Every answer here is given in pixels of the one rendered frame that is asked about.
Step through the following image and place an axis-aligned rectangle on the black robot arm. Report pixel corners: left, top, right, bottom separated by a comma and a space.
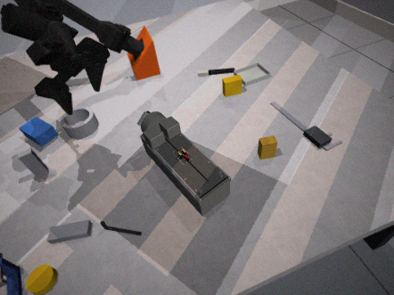
0, 0, 145, 69

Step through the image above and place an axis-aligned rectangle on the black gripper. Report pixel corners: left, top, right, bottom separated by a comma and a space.
35, 37, 110, 115

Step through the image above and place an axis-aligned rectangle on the yellow round disc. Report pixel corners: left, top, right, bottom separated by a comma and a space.
26, 265, 57, 295

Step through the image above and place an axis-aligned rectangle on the blue rectangular block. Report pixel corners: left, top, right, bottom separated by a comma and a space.
19, 117, 58, 147

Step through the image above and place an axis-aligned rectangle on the grey hollow cylinder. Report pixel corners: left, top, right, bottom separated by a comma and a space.
60, 107, 99, 139

